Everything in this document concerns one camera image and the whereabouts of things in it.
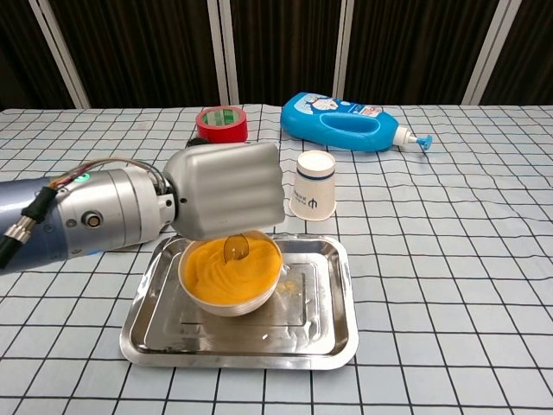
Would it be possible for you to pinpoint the red tape roll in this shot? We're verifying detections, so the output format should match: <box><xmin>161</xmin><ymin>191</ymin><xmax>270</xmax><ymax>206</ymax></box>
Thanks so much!
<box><xmin>195</xmin><ymin>106</ymin><xmax>249</xmax><ymax>145</ymax></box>

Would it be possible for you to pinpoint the rectangular stainless steel tray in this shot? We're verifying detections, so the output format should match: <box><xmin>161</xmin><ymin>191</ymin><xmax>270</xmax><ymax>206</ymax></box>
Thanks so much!
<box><xmin>119</xmin><ymin>233</ymin><xmax>360</xmax><ymax>371</ymax></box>

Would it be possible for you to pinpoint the bowl of orange puree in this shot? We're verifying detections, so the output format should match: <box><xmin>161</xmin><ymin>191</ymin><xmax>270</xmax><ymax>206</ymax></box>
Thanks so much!
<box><xmin>177</xmin><ymin>228</ymin><xmax>285</xmax><ymax>318</ymax></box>

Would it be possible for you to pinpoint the translucent grey plastic spoon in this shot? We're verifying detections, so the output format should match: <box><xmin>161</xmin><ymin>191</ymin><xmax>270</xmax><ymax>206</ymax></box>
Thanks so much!
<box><xmin>222</xmin><ymin>232</ymin><xmax>251</xmax><ymax>264</ymax></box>

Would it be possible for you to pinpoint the white screen frame post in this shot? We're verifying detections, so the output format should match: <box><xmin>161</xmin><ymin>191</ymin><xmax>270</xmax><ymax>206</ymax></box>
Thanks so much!
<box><xmin>28</xmin><ymin>0</ymin><xmax>92</xmax><ymax>109</ymax></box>
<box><xmin>333</xmin><ymin>0</ymin><xmax>360</xmax><ymax>100</ymax></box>
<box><xmin>461</xmin><ymin>0</ymin><xmax>513</xmax><ymax>105</ymax></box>
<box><xmin>206</xmin><ymin>0</ymin><xmax>242</xmax><ymax>106</ymax></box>

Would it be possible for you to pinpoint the blue detergent bottle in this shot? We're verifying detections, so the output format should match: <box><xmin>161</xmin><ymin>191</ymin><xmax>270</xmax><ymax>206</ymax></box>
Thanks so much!
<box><xmin>280</xmin><ymin>91</ymin><xmax>434</xmax><ymax>153</ymax></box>

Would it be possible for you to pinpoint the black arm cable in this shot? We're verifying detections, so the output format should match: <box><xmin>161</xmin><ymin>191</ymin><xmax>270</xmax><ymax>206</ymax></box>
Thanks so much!
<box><xmin>0</xmin><ymin>185</ymin><xmax>57</xmax><ymax>269</ymax></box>

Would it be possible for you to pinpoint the black ribbed partition screen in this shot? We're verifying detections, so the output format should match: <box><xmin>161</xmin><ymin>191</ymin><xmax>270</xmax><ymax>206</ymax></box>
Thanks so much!
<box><xmin>0</xmin><ymin>0</ymin><xmax>553</xmax><ymax>110</ymax></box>

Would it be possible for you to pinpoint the white paper cup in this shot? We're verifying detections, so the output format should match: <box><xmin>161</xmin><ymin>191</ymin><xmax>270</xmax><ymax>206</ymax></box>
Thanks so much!
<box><xmin>288</xmin><ymin>150</ymin><xmax>338</xmax><ymax>222</ymax></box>

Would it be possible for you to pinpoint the white grid-patterned tablecloth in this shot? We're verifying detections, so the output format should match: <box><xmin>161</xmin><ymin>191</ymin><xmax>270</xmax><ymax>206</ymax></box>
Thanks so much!
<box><xmin>0</xmin><ymin>103</ymin><xmax>553</xmax><ymax>415</ymax></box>

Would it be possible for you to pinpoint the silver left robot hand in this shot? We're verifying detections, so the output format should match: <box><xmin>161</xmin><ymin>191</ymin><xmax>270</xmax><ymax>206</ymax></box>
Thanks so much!
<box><xmin>162</xmin><ymin>141</ymin><xmax>286</xmax><ymax>241</ymax></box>

